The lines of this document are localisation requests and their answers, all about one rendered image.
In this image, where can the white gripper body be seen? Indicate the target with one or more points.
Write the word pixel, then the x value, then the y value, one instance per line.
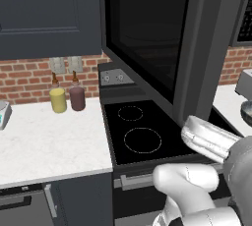
pixel 205 138

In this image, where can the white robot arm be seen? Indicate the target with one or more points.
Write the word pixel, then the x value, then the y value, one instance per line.
pixel 190 184

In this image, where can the black oven door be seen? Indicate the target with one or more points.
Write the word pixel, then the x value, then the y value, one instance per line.
pixel 138 200

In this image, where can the black microwave door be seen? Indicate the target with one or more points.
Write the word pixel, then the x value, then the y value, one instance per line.
pixel 147 33

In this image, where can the black microwave oven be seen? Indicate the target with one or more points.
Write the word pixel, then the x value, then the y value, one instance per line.
pixel 244 17

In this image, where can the dark base cupboard door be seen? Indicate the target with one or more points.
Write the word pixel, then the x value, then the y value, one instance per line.
pixel 85 200

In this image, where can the dark grey pan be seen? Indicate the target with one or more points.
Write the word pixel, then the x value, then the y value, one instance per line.
pixel 246 113

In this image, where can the grey toaster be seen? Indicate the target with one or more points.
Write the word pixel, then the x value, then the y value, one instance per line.
pixel 245 84

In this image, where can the black hob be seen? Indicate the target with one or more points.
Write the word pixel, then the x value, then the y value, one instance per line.
pixel 138 128

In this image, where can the grey hob knob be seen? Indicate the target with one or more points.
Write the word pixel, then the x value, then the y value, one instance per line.
pixel 106 79
pixel 120 77

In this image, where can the brown sauce bottle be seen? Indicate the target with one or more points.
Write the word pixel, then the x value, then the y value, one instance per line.
pixel 77 99

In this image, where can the yellow sauce bottle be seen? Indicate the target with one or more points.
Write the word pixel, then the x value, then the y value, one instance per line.
pixel 58 100

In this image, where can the dark grey dishwasher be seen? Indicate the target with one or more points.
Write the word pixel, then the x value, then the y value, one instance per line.
pixel 23 208

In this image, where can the grey kitchen scale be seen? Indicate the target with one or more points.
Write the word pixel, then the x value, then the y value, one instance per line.
pixel 4 114

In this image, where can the grey wall socket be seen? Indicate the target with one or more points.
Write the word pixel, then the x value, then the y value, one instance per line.
pixel 75 64
pixel 57 65

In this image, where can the dark wall cupboard door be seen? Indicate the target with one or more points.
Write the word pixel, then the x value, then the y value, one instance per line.
pixel 49 13

